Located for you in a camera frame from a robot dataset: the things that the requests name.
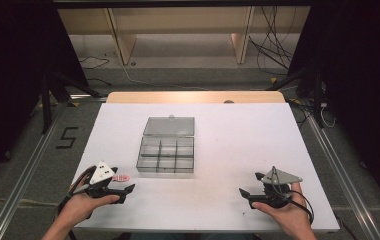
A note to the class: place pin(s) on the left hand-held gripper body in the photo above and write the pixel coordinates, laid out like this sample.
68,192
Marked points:
102,174

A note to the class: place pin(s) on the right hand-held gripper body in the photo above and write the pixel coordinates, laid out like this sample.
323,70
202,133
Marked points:
278,178

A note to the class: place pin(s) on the small red striped object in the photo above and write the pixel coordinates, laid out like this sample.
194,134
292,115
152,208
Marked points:
121,178

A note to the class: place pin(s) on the clear plastic compartment box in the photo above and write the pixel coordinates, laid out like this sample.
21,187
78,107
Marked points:
165,154

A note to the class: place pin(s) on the person's right hand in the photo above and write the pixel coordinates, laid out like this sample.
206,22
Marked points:
291,215

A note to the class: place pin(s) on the person's left hand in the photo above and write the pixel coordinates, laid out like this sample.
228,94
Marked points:
78,208

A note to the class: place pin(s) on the black metal stand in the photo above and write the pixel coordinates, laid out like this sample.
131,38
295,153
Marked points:
317,100
46,106

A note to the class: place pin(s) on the wooden table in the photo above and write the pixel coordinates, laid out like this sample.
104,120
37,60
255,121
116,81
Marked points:
178,97

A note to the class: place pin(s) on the black curtain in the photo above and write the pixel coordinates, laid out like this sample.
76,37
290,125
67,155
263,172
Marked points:
11,66
361,66

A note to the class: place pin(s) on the light wooden desk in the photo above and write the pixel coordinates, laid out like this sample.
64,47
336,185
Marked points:
178,20

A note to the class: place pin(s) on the aluminium floor rail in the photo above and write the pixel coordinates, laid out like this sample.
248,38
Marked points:
344,183
21,186

